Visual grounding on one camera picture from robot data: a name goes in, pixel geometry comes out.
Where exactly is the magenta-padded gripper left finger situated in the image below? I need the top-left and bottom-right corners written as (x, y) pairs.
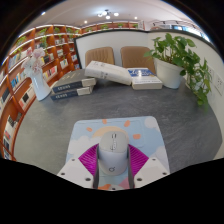
top-left (56, 144), bottom-right (100, 189)

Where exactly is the orange wooden bookshelf unit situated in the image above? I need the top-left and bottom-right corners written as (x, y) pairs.
top-left (0, 23), bottom-right (83, 161)

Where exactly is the tan upholstered chair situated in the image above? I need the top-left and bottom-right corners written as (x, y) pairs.
top-left (119, 45), bottom-right (157, 75)
top-left (84, 46), bottom-right (116, 68)

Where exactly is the white wall socket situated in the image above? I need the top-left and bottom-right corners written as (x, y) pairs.
top-left (208, 65), bottom-right (216, 83)
top-left (214, 74), bottom-right (224, 96)

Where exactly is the orange shelf unit with plants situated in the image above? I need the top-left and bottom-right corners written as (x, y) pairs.
top-left (81, 20), bottom-right (144, 34)

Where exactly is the white vase with pink flowers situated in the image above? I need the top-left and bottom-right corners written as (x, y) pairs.
top-left (20, 47), bottom-right (53, 102)

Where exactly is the white book with blue cover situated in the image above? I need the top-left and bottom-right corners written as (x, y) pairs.
top-left (127, 67), bottom-right (164, 91)

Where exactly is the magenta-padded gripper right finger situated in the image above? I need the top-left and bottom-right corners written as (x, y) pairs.
top-left (128, 144), bottom-right (171, 189)

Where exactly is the dark hardcover book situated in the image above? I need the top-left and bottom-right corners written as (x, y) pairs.
top-left (49, 85), bottom-right (94, 102)
top-left (51, 69), bottom-right (98, 94)

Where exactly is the thick white book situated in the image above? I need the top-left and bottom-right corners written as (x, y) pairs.
top-left (84, 60), bottom-right (133, 86)

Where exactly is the pastel sun cloud mouse pad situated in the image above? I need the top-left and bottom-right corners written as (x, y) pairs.
top-left (65, 115), bottom-right (171, 192)

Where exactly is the white computer mouse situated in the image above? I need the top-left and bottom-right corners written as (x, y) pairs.
top-left (97, 130), bottom-right (130, 176)

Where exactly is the ceiling light cluster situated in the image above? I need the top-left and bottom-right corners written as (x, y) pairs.
top-left (97, 9), bottom-right (120, 20)

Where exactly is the green plant in white pot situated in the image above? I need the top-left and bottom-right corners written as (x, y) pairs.
top-left (143, 32), bottom-right (213, 107)

